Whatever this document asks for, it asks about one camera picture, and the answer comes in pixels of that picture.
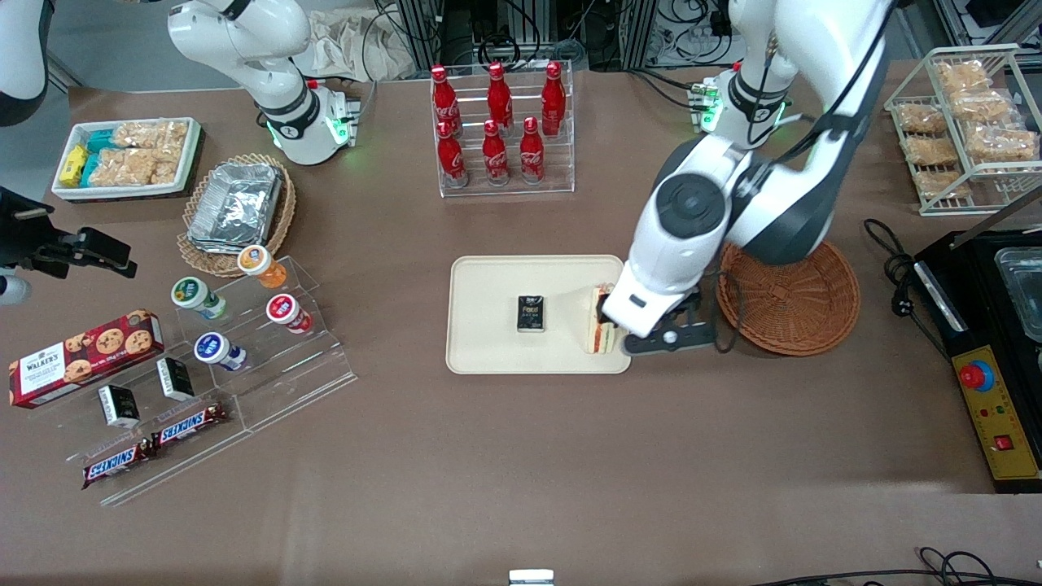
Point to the yellow snack packet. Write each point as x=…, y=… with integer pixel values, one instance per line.
x=73, y=165

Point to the beige cloth bag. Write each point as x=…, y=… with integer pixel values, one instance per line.
x=350, y=45

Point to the Snickers chocolate bar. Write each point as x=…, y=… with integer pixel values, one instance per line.
x=114, y=464
x=187, y=425

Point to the clear acrylic bottle rack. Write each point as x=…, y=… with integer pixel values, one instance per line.
x=562, y=163

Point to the small black box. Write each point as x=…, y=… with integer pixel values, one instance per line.
x=120, y=405
x=176, y=378
x=531, y=314

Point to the clear plastic container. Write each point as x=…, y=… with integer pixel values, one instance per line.
x=1024, y=293

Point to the triangular sandwich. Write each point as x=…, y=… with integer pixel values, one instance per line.
x=598, y=338

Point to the yellow control box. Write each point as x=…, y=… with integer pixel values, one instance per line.
x=1001, y=423

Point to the red Coca-Cola bottle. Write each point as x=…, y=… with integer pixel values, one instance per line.
x=531, y=155
x=452, y=159
x=444, y=98
x=553, y=98
x=499, y=94
x=495, y=159

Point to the black aluminium frame post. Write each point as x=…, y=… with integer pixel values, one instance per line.
x=423, y=32
x=639, y=32

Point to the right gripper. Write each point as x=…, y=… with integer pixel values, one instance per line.
x=23, y=236

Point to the beige plastic tray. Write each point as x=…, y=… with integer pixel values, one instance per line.
x=488, y=325

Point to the red emergency stop button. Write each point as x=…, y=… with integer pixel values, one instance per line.
x=976, y=375

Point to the orange lid yoghurt cup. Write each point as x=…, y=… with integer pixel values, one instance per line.
x=260, y=264

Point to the red lid yoghurt cup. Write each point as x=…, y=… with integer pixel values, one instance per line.
x=285, y=311

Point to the blue lid yoghurt cup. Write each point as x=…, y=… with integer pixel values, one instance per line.
x=213, y=348

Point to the brown wicker basket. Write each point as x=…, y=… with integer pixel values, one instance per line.
x=798, y=317

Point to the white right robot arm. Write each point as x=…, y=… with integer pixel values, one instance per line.
x=269, y=89

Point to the small white object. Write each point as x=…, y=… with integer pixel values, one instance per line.
x=531, y=578

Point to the teal snack packet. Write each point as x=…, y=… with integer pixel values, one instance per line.
x=89, y=169
x=102, y=141

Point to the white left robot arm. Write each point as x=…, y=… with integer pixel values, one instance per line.
x=692, y=203

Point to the white plastic bin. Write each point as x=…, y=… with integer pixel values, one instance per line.
x=122, y=192

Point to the black appliance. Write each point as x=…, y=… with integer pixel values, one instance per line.
x=977, y=309

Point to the stepped clear acrylic stand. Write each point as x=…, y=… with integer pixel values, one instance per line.
x=285, y=382

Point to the stacked foil containers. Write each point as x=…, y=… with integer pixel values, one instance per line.
x=236, y=203

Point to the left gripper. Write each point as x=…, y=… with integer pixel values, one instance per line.
x=606, y=308

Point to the red Walkers cookie box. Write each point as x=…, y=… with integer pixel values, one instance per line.
x=81, y=358

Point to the green lid yoghurt cup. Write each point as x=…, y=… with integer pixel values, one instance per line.
x=194, y=295

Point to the light wicker basket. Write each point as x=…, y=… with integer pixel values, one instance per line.
x=195, y=259

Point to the low clear acrylic stand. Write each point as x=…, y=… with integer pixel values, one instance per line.
x=187, y=464

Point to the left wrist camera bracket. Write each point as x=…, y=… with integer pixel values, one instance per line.
x=676, y=338

